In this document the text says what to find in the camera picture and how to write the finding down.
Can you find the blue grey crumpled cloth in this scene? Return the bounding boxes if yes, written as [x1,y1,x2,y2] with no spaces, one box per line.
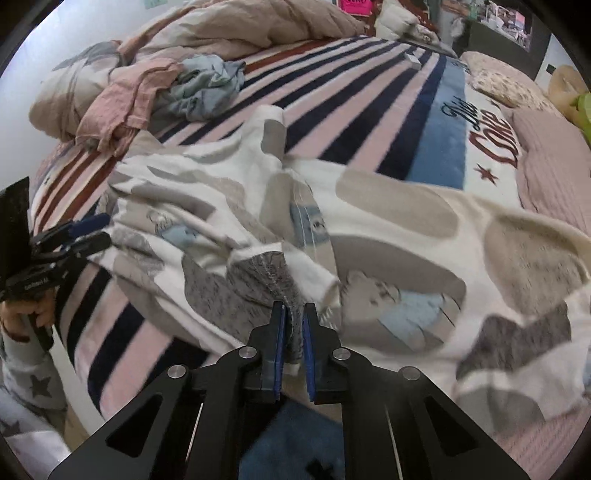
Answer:
[154,54,247,122]

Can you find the floral pillow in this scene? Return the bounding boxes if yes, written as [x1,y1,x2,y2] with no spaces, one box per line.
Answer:
[462,51,556,110]

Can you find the beige patterned pants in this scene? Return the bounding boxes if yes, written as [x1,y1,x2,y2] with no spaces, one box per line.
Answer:
[90,105,591,435]

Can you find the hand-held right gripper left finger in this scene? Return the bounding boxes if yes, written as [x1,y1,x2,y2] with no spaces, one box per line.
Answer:
[46,301,288,480]

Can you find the pink shopping bag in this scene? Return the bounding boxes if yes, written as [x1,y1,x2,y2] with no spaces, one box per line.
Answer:
[339,0,373,17]

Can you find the person's star print clothing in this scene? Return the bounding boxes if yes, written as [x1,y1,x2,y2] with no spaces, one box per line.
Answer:
[0,399,71,472]

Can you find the striped fleece blanket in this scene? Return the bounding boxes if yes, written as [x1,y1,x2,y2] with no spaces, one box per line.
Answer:
[28,34,585,480]

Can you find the person's left hand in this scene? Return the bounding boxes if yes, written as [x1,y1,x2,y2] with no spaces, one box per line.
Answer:
[0,295,57,343]

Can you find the pink crumpled cloth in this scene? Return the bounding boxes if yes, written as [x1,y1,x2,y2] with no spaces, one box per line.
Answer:
[75,60,185,156]

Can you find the tan plush toy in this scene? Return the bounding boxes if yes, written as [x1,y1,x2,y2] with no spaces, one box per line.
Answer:
[547,65,590,114]

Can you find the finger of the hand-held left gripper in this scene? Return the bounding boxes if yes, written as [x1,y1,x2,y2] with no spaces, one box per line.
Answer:
[32,232,113,266]
[30,213,112,247]

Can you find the person's left forearm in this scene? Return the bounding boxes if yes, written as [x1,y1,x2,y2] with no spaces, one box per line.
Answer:
[0,330,69,412]

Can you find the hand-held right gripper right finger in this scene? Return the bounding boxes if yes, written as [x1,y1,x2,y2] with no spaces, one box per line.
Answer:
[302,302,533,480]

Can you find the green avocado plush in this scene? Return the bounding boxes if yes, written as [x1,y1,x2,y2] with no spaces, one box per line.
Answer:
[570,92,591,140]

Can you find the pink beige duvet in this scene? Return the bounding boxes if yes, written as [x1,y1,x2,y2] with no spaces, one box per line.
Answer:
[28,0,370,142]

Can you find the pink ribbed pillow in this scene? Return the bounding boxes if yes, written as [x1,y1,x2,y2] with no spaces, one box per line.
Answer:
[510,107,591,237]

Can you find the pile of clothes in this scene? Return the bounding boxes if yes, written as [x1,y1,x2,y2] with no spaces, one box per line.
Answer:
[374,0,462,48]

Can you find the small items on desk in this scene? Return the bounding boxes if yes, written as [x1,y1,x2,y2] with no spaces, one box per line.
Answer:
[480,0,536,48]

